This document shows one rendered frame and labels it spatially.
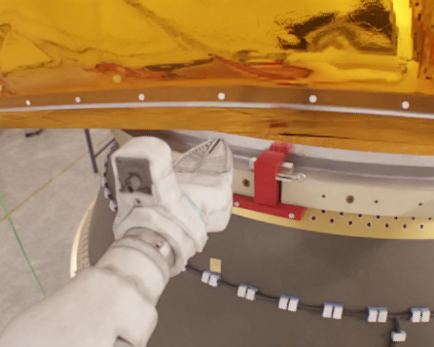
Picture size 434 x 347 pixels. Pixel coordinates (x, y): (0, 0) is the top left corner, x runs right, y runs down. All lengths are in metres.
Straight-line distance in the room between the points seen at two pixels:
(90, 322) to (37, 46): 0.59
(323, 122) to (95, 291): 0.46
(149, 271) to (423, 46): 0.48
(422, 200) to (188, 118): 0.42
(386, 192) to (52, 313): 0.46
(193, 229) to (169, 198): 0.04
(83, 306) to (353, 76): 0.48
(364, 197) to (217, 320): 0.38
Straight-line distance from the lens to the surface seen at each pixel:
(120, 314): 0.22
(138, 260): 0.26
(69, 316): 0.22
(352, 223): 0.59
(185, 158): 0.44
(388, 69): 0.55
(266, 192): 0.53
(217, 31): 0.52
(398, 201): 0.54
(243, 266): 0.64
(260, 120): 0.58
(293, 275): 0.62
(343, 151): 0.54
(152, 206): 0.28
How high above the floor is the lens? 1.96
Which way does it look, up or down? 27 degrees down
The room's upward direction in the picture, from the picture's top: 4 degrees counter-clockwise
